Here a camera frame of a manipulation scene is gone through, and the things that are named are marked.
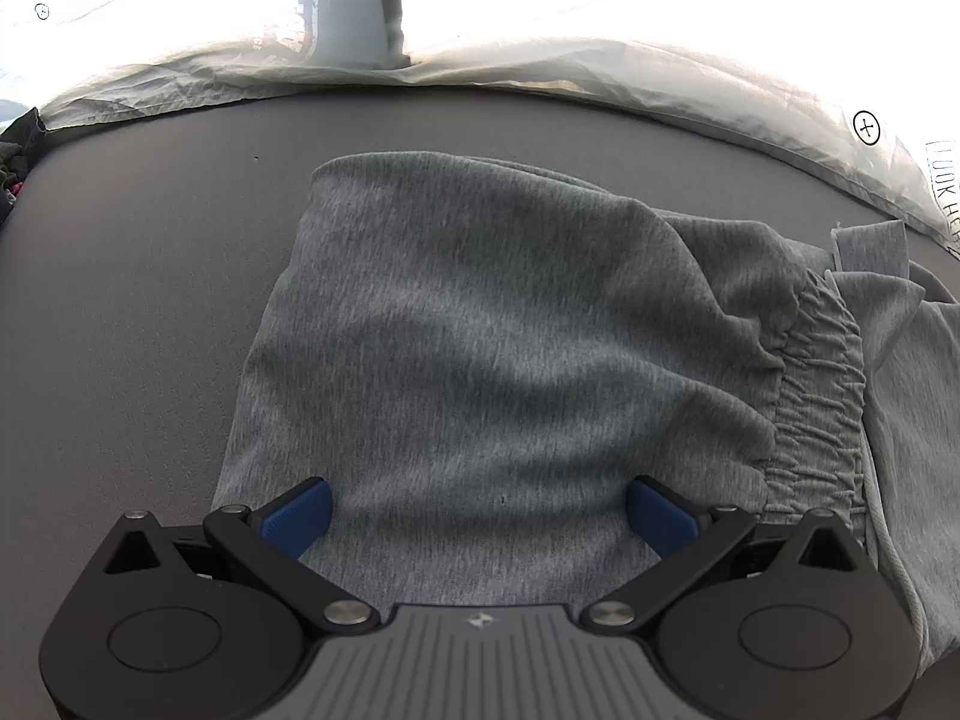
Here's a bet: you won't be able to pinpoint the white printed plastic curtain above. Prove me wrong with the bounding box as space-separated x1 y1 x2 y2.
2 0 958 249

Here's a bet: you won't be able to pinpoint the grey sweatpants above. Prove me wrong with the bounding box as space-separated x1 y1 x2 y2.
217 153 958 718

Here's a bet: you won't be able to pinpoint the dark grey garment on pile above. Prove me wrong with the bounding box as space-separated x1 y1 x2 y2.
0 109 47 224

